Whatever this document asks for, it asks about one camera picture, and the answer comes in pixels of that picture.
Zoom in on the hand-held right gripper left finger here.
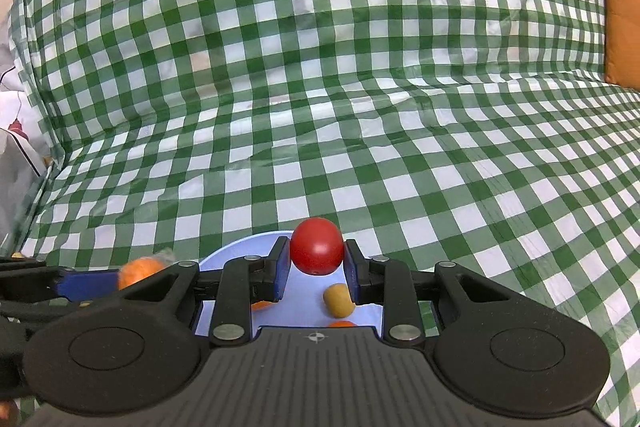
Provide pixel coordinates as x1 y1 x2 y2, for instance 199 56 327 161
107 237 292 345

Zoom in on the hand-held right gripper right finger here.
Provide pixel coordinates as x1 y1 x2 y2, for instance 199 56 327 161
345 239 523 344

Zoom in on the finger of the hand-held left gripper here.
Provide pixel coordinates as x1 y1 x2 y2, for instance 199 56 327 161
0 300 83 326
0 258 123 301

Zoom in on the small yellow longan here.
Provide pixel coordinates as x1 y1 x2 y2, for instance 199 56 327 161
322 283 357 317

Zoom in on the red tomato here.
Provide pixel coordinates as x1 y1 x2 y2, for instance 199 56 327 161
290 217 346 278

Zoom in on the light blue plate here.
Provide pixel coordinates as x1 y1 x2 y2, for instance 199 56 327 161
192 231 386 340

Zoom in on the green checked tablecloth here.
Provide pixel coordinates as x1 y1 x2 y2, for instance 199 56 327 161
0 0 640 427

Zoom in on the white floral cloth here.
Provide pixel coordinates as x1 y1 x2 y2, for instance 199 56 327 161
0 14 52 180

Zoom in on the orange cushion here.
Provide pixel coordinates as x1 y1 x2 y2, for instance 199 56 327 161
601 0 640 94

